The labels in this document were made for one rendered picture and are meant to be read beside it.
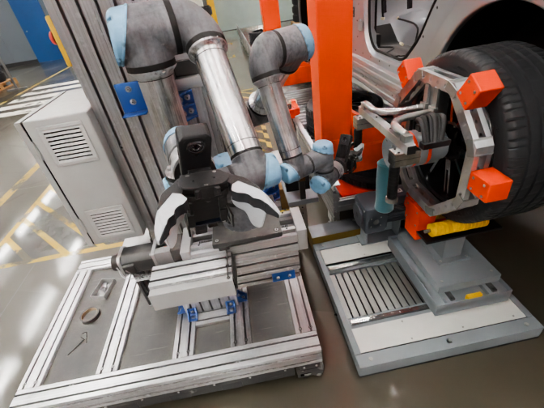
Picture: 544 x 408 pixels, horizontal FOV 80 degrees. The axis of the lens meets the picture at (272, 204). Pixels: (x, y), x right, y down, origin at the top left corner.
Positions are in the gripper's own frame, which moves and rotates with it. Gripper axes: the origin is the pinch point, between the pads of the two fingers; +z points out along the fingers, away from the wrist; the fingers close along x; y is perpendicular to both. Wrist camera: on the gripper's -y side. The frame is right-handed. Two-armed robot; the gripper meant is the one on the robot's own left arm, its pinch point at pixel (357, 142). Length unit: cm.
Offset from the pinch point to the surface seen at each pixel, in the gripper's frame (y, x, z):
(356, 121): -10.8, 0.4, -2.5
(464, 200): 6.4, 45.9, -16.2
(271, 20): -31, -156, 153
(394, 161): -9.4, 24.8, -26.6
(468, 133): -16.1, 42.3, -13.0
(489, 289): 67, 62, 7
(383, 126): -14.8, 15.5, -13.1
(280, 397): 83, 2, -79
